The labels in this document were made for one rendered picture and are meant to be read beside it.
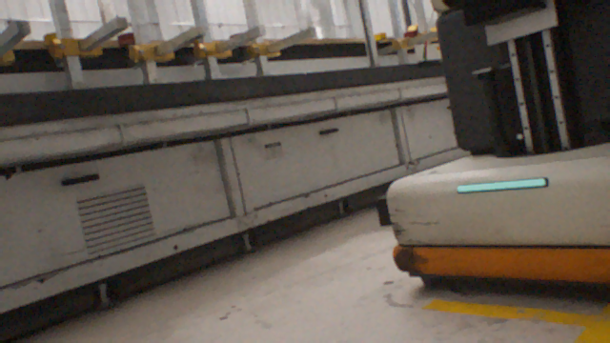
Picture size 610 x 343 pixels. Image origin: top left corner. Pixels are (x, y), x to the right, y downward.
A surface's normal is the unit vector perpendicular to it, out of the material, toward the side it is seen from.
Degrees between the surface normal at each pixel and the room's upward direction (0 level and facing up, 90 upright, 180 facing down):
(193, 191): 90
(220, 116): 90
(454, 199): 90
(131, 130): 90
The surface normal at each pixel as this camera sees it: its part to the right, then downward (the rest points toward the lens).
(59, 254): 0.69, -0.10
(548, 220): -0.70, 0.18
